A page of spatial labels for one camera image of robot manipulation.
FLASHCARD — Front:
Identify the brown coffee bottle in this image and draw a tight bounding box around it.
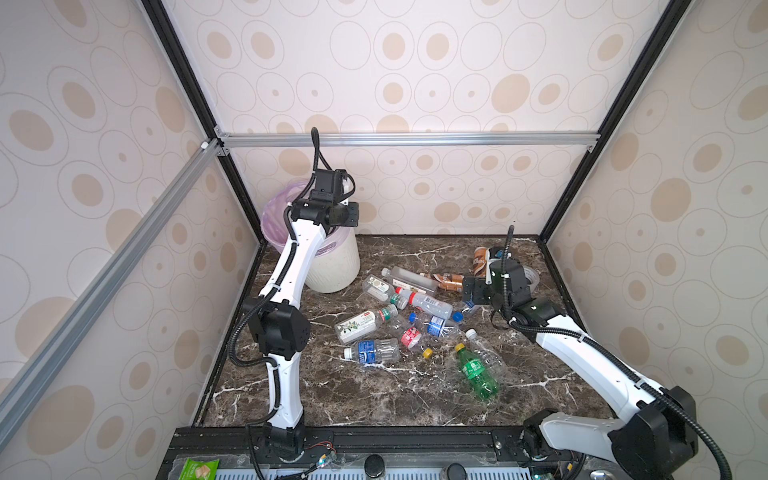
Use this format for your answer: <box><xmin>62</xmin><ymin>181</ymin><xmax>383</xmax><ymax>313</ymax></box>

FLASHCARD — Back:
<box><xmin>422</xmin><ymin>273</ymin><xmax>464</xmax><ymax>292</ymax></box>
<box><xmin>472</xmin><ymin>247</ymin><xmax>490</xmax><ymax>277</ymax></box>

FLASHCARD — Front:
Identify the blue label water bottle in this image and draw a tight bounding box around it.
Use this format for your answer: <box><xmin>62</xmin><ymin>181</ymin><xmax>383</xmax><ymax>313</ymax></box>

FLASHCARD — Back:
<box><xmin>451</xmin><ymin>301</ymin><xmax>482</xmax><ymax>323</ymax></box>

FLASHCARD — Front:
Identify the white bin with purple bag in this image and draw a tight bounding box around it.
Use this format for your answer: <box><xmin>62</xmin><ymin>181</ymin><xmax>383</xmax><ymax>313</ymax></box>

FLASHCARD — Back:
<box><xmin>261</xmin><ymin>179</ymin><xmax>360</xmax><ymax>294</ymax></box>

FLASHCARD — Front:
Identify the green plastic bottle yellow cap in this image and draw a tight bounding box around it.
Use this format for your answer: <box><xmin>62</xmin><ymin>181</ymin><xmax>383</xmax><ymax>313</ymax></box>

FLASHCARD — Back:
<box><xmin>455</xmin><ymin>343</ymin><xmax>499</xmax><ymax>401</ymax></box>

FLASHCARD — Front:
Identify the frosted clear long bottle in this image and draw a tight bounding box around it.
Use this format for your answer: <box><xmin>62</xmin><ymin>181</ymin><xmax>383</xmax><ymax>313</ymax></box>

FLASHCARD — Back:
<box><xmin>381</xmin><ymin>267</ymin><xmax>439</xmax><ymax>296</ymax></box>

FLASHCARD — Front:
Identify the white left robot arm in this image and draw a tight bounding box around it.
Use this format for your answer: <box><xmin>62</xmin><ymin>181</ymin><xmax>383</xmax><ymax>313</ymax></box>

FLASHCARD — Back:
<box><xmin>227</xmin><ymin>128</ymin><xmax>359</xmax><ymax>460</ymax></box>

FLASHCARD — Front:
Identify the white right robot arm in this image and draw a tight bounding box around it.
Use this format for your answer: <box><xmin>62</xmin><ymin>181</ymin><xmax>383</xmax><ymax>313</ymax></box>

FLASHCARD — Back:
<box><xmin>462</xmin><ymin>231</ymin><xmax>733</xmax><ymax>479</ymax></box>

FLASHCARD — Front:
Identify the clear tape roll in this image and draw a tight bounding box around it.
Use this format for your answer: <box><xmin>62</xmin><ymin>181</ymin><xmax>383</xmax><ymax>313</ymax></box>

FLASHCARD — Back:
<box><xmin>523</xmin><ymin>266</ymin><xmax>540</xmax><ymax>294</ymax></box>

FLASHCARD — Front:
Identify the brown coffee bottle lying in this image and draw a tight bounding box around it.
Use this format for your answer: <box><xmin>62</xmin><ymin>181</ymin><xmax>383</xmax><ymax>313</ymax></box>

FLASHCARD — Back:
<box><xmin>422</xmin><ymin>273</ymin><xmax>464</xmax><ymax>292</ymax></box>

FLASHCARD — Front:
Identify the white bottle red cap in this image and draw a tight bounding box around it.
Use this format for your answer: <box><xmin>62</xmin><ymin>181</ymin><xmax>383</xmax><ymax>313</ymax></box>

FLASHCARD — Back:
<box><xmin>395</xmin><ymin>287</ymin><xmax>454</xmax><ymax>319</ymax></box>

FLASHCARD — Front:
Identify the small bottle blue cap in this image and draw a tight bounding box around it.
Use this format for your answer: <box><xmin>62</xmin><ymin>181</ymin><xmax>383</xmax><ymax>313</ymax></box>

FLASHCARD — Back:
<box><xmin>408</xmin><ymin>312</ymin><xmax>464</xmax><ymax>338</ymax></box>

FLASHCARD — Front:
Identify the crushed bottle red label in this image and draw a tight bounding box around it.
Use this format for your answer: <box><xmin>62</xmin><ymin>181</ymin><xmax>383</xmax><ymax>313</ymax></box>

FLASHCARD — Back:
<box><xmin>388</xmin><ymin>317</ymin><xmax>423</xmax><ymax>350</ymax></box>

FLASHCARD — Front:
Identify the white bottle green leaf label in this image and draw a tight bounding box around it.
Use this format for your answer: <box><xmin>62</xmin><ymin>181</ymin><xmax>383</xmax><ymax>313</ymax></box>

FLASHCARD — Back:
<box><xmin>334</xmin><ymin>305</ymin><xmax>398</xmax><ymax>344</ymax></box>

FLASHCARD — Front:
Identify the clear bottle blue label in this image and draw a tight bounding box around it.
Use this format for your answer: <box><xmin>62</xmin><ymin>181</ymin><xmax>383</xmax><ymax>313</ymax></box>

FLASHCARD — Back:
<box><xmin>343</xmin><ymin>338</ymin><xmax>400</xmax><ymax>365</ymax></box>

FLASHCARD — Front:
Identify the green snack packet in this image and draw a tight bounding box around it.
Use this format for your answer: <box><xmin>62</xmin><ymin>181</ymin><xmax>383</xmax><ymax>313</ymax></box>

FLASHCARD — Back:
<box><xmin>179</xmin><ymin>458</ymin><xmax>219</xmax><ymax>480</ymax></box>

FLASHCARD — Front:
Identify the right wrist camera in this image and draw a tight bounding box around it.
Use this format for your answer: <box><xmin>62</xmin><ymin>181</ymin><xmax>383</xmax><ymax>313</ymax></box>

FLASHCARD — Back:
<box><xmin>486</xmin><ymin>247</ymin><xmax>520</xmax><ymax>278</ymax></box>

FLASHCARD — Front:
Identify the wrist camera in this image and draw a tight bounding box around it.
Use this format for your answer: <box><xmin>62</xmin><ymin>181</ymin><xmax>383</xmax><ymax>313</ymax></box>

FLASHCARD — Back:
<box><xmin>310</xmin><ymin>169</ymin><xmax>348</xmax><ymax>204</ymax></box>
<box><xmin>486</xmin><ymin>247</ymin><xmax>520</xmax><ymax>278</ymax></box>

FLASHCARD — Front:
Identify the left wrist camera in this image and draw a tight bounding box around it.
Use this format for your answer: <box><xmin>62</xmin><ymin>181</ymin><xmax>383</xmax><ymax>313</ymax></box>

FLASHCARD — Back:
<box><xmin>310</xmin><ymin>169</ymin><xmax>348</xmax><ymax>204</ymax></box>

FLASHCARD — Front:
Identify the clear bottle green ring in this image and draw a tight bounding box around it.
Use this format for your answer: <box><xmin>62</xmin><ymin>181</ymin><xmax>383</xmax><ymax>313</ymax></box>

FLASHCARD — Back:
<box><xmin>362</xmin><ymin>274</ymin><xmax>409</xmax><ymax>310</ymax></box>

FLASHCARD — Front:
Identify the horizontal aluminium frame bar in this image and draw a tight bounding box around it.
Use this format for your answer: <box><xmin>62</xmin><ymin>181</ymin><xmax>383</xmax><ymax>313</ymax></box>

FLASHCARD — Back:
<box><xmin>221</xmin><ymin>131</ymin><xmax>600</xmax><ymax>149</ymax></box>

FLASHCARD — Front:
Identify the left aluminium frame bar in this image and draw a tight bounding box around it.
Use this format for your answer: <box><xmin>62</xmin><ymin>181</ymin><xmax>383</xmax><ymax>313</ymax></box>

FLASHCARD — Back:
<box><xmin>1</xmin><ymin>138</ymin><xmax>223</xmax><ymax>448</ymax></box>

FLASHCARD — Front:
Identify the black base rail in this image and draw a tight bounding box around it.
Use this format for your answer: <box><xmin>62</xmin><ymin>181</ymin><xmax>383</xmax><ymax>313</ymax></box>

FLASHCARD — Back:
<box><xmin>157</xmin><ymin>424</ymin><xmax>673</xmax><ymax>480</ymax></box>

